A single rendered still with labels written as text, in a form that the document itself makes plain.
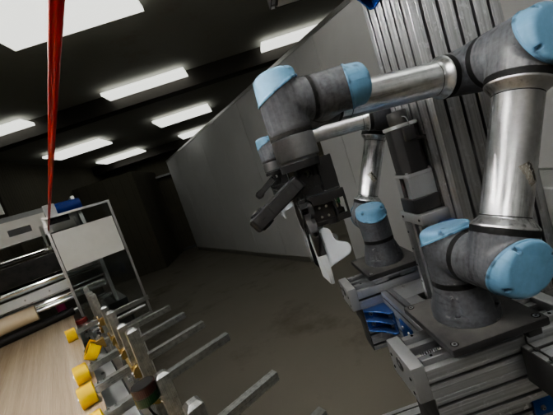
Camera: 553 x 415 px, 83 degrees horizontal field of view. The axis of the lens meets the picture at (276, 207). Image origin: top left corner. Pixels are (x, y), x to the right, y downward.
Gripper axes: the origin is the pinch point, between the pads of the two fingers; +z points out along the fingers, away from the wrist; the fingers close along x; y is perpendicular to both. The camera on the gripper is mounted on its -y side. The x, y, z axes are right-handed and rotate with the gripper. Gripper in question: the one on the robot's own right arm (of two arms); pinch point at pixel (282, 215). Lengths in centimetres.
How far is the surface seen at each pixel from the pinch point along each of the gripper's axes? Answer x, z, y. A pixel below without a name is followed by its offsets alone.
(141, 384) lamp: -61, 21, -51
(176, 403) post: -59, 30, -45
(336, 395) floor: 51, 132, -2
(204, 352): -24, 37, -46
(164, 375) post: -59, 22, -45
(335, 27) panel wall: 188, -138, 118
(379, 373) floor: 57, 132, 31
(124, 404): -41, 36, -70
